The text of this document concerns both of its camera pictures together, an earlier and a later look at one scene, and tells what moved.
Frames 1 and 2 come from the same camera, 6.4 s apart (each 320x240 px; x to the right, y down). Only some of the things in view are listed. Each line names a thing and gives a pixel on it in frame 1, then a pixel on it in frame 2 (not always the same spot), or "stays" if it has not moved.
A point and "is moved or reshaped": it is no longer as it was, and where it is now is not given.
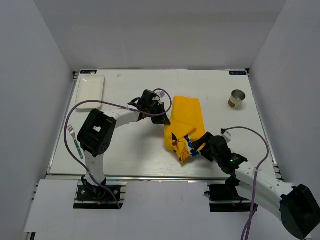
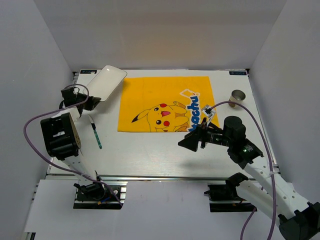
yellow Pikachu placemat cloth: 186,122 is moved or reshaped
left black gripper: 163,120 -> 93,101
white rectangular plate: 91,87 is moved or reshaped
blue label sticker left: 88,71 stays
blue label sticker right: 237,73 stays
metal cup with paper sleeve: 236,99 stays
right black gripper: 198,144 -> 191,141
